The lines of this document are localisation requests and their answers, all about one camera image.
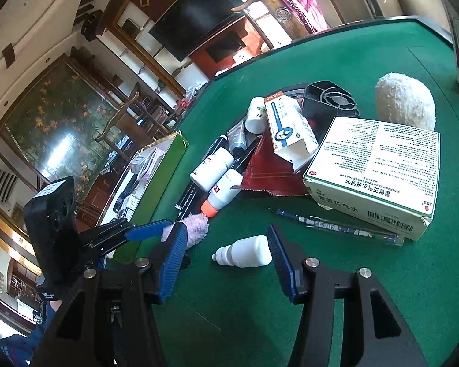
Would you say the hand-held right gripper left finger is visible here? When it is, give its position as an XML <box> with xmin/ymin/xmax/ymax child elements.
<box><xmin>42</xmin><ymin>222</ymin><xmax>189</xmax><ymax>367</ymax></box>

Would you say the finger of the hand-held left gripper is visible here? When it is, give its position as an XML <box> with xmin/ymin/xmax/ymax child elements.
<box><xmin>78</xmin><ymin>219</ymin><xmax>173</xmax><ymax>255</ymax></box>

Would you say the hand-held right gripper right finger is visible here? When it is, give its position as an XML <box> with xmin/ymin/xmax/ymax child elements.
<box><xmin>267</xmin><ymin>224</ymin><xmax>429</xmax><ymax>367</ymax></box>

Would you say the small white dropper bottle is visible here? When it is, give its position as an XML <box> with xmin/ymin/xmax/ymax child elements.
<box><xmin>212</xmin><ymin>235</ymin><xmax>273</xmax><ymax>267</ymax></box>

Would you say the pink plush toy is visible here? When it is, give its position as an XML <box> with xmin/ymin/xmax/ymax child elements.
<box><xmin>161</xmin><ymin>214</ymin><xmax>211</xmax><ymax>253</ymax></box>

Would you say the gold-rimmed cardboard box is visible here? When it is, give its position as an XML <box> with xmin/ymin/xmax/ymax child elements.
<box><xmin>95</xmin><ymin>131</ymin><xmax>190</xmax><ymax>264</ymax></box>

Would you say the blue gel pen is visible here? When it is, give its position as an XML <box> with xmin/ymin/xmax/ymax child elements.
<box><xmin>267</xmin><ymin>207</ymin><xmax>405</xmax><ymax>246</ymax></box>

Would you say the red foil packet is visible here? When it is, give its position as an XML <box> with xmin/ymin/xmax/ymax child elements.
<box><xmin>231</xmin><ymin>122</ymin><xmax>314</xmax><ymax>197</ymax></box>

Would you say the person's left forearm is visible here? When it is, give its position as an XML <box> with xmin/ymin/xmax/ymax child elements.
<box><xmin>0</xmin><ymin>298</ymin><xmax>65</xmax><ymax>367</ymax></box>

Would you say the black marker silver print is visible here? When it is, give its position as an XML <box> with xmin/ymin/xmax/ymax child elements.
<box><xmin>175</xmin><ymin>181</ymin><xmax>200</xmax><ymax>215</ymax></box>

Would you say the pink printed pouch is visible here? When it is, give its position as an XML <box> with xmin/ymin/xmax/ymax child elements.
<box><xmin>138</xmin><ymin>149</ymin><xmax>165</xmax><ymax>184</ymax></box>

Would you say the white bottle orange cap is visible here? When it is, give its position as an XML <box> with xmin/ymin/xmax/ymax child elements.
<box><xmin>201</xmin><ymin>169</ymin><xmax>244</xmax><ymax>218</ymax></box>

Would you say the white pill bottle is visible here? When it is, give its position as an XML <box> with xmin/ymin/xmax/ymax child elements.
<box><xmin>189</xmin><ymin>148</ymin><xmax>236</xmax><ymax>192</ymax></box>

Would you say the flower painting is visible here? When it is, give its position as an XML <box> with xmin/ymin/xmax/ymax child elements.
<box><xmin>0</xmin><ymin>55</ymin><xmax>127</xmax><ymax>195</ymax></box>

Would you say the wooden armchair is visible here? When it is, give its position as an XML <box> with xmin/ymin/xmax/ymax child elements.
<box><xmin>95</xmin><ymin>88</ymin><xmax>165</xmax><ymax>150</ymax></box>

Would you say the large white medicine box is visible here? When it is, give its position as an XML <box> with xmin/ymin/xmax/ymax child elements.
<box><xmin>302</xmin><ymin>117</ymin><xmax>441</xmax><ymax>242</ymax></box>

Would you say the long blue white carton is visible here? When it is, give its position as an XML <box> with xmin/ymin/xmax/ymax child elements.
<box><xmin>264</xmin><ymin>91</ymin><xmax>319</xmax><ymax>174</ymax></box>

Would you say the white bottle black label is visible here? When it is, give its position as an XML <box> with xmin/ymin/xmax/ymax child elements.
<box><xmin>245</xmin><ymin>97</ymin><xmax>269</xmax><ymax>134</ymax></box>

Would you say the black fan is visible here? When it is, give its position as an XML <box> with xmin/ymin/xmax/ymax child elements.
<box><xmin>301</xmin><ymin>80</ymin><xmax>360</xmax><ymax>138</ymax></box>

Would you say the red television cabinet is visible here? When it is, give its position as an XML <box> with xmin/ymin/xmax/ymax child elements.
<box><xmin>189</xmin><ymin>31</ymin><xmax>249</xmax><ymax>77</ymax></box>

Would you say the round table control panel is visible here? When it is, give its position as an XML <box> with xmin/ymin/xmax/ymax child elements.
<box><xmin>248</xmin><ymin>82</ymin><xmax>310</xmax><ymax>123</ymax></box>

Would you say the cream plush ball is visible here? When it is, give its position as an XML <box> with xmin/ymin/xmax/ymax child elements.
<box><xmin>375</xmin><ymin>72</ymin><xmax>437</xmax><ymax>131</ymax></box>

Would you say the black television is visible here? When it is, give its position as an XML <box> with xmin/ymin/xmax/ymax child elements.
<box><xmin>148</xmin><ymin>0</ymin><xmax>245</xmax><ymax>62</ymax></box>

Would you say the wooden chair round emblem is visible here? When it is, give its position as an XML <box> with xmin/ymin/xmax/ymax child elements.
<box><xmin>231</xmin><ymin>0</ymin><xmax>330</xmax><ymax>52</ymax></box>

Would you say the pink cloth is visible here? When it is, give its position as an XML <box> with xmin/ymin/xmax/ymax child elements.
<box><xmin>271</xmin><ymin>0</ymin><xmax>330</xmax><ymax>33</ymax></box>

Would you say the wooden wall shelf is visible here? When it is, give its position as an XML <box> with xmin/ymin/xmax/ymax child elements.
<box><xmin>99</xmin><ymin>0</ymin><xmax>215</xmax><ymax>96</ymax></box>

